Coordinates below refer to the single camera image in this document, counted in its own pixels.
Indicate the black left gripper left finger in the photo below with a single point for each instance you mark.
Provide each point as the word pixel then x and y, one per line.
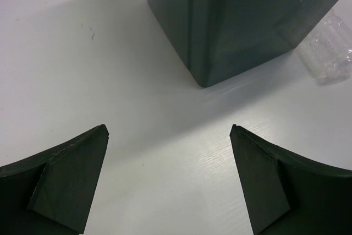
pixel 52 192

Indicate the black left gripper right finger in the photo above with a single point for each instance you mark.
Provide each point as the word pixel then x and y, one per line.
pixel 286 193

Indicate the clear ribbed bottle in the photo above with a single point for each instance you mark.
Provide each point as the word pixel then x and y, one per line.
pixel 326 50

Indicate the dark green plastic bin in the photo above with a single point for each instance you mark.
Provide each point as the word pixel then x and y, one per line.
pixel 219 39

